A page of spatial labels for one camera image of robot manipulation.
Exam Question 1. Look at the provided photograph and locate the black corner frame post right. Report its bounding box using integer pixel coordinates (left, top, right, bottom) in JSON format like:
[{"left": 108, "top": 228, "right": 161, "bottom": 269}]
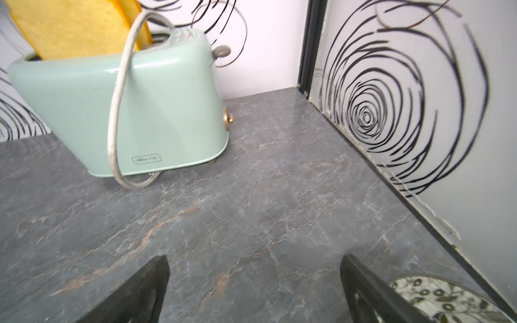
[{"left": 298, "top": 0, "right": 328, "bottom": 98}]

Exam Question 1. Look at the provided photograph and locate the yellow toast slice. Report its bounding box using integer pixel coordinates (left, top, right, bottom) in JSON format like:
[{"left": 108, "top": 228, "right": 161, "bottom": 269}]
[{"left": 5, "top": 1, "right": 142, "bottom": 60}]

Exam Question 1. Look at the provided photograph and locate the patterned ceramic bowl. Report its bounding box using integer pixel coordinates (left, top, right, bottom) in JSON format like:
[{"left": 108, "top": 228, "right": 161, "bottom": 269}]
[{"left": 389, "top": 274, "right": 512, "bottom": 322}]

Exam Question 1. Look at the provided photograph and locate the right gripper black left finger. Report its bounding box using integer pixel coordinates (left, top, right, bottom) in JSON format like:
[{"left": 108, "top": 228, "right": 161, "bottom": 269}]
[{"left": 78, "top": 255, "right": 170, "bottom": 322}]

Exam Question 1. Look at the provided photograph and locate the mint green toaster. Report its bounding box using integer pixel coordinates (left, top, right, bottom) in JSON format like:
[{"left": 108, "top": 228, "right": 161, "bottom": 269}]
[{"left": 8, "top": 28, "right": 229, "bottom": 177}]

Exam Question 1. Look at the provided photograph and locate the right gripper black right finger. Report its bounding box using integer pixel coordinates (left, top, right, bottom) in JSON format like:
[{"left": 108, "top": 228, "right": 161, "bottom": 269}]
[{"left": 340, "top": 254, "right": 430, "bottom": 322}]

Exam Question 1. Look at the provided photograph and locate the white toaster cable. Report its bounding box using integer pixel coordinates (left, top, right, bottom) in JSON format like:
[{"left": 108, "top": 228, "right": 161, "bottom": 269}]
[{"left": 106, "top": 9, "right": 175, "bottom": 191}]

